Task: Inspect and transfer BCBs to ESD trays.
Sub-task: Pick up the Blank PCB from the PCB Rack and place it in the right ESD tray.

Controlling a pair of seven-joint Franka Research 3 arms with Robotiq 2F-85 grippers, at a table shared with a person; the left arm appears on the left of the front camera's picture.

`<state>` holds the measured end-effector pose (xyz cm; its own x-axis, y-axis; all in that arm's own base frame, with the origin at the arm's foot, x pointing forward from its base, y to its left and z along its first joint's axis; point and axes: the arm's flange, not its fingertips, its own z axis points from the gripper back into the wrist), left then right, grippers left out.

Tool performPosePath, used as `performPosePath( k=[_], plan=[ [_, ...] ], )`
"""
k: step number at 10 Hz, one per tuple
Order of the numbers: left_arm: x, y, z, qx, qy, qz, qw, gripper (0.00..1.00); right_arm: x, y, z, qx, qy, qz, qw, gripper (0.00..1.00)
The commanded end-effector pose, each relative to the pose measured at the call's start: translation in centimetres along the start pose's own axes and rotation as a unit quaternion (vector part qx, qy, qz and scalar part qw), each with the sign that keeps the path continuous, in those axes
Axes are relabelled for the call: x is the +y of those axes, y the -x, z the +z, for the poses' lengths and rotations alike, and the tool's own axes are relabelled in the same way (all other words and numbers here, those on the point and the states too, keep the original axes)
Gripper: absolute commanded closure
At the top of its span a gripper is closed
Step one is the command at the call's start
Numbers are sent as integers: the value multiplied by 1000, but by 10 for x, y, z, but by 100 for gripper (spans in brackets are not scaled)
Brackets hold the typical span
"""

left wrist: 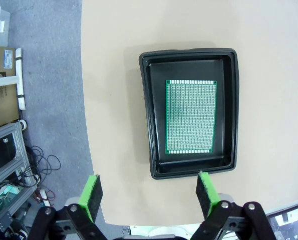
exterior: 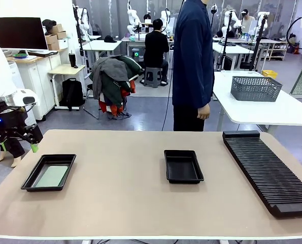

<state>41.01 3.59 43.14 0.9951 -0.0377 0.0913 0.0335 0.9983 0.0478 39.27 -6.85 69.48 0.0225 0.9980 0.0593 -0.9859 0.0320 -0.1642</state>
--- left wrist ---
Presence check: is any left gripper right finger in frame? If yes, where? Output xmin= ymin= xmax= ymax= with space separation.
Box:
xmin=192 ymin=171 xmax=276 ymax=240

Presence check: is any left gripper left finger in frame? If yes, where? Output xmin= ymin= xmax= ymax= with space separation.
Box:
xmin=27 ymin=174 xmax=108 ymax=240

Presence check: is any green perforated circuit board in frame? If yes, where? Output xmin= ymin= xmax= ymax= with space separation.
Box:
xmin=165 ymin=79 xmax=217 ymax=154

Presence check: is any black ESD tray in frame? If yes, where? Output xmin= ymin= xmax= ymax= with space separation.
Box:
xmin=138 ymin=47 xmax=240 ymax=181

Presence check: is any white power strip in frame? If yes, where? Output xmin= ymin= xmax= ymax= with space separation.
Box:
xmin=38 ymin=188 xmax=50 ymax=206

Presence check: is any black tablet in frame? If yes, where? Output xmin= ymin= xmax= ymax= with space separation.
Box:
xmin=265 ymin=202 xmax=298 ymax=240

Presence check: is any large cardboard box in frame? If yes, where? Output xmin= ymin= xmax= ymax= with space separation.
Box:
xmin=0 ymin=44 xmax=21 ymax=131

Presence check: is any white table foot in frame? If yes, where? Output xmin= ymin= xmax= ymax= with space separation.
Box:
xmin=0 ymin=47 xmax=27 ymax=111

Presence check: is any tangle of black cables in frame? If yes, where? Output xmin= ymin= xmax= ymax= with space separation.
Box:
xmin=25 ymin=145 xmax=62 ymax=181

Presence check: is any aluminium profile equipment frame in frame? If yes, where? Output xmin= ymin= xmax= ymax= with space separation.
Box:
xmin=0 ymin=121 xmax=41 ymax=235

